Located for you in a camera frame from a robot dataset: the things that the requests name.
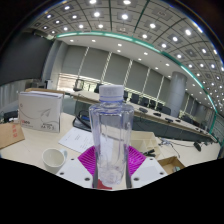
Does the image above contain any group of ceiling lights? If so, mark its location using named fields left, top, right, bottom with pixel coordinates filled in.
left=39, top=0, right=224, bottom=101

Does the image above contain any clear plastic water bottle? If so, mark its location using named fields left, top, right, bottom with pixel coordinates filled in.
left=88, top=84, right=135, bottom=188

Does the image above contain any brown box with red label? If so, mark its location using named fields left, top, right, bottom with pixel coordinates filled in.
left=157, top=155, right=186, bottom=175

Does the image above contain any thin black cable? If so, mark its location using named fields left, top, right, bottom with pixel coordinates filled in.
left=157, top=137, right=182, bottom=158

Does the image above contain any white ceramic mug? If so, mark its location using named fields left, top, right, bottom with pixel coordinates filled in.
left=41, top=147, right=69, bottom=175

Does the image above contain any black plastic tool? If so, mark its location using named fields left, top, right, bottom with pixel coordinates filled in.
left=142, top=148, right=156, bottom=158

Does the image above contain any black conference microphone unit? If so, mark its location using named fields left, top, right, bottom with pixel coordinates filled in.
left=72, top=109, right=94, bottom=133

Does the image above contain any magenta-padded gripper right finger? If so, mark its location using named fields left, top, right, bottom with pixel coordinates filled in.
left=125, top=145, right=169, bottom=190

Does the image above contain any printed white paper sheet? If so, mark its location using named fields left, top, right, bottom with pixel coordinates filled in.
left=58, top=126, right=95, bottom=154

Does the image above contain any small dark monitor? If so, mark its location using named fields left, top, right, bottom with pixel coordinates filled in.
left=73, top=78, right=84, bottom=92

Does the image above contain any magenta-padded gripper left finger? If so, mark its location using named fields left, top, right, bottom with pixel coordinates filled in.
left=55, top=145, right=100, bottom=190

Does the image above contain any row of black office chairs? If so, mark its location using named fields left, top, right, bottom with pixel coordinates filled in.
left=94, top=83, right=208, bottom=126

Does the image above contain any small black desk device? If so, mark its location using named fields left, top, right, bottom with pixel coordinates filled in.
left=193, top=141, right=203, bottom=153

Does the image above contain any white copy paper box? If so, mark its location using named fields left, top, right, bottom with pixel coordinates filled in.
left=18, top=90, right=64, bottom=134

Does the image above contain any flat brown cardboard piece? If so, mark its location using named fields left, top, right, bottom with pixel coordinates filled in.
left=0, top=121, right=26, bottom=150

